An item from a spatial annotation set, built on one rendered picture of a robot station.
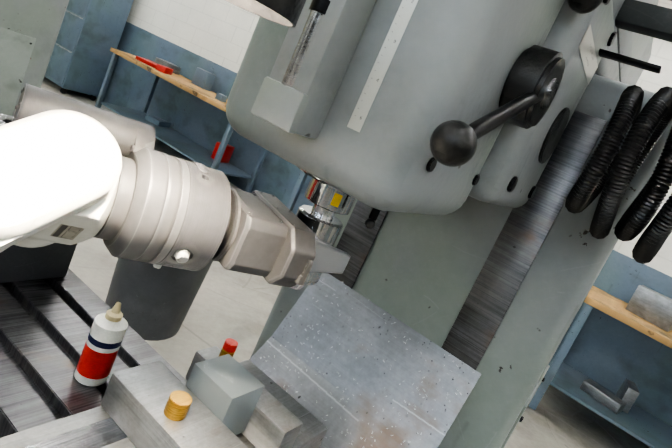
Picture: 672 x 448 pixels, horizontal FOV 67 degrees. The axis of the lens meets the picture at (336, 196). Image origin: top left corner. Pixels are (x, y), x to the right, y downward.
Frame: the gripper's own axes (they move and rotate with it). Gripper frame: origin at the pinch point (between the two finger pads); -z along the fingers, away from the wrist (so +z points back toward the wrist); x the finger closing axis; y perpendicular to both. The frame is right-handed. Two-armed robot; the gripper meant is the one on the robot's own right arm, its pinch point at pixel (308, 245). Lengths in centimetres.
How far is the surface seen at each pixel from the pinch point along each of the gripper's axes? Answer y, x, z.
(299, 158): -8.4, -4.1, 7.4
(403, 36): -19.9, -8.5, 6.3
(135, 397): 19.6, 1.7, 9.8
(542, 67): -23.3, -10.5, -6.4
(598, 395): 91, 100, -354
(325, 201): -5.1, -1.8, 1.6
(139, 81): 69, 700, -136
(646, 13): -39, -1, -31
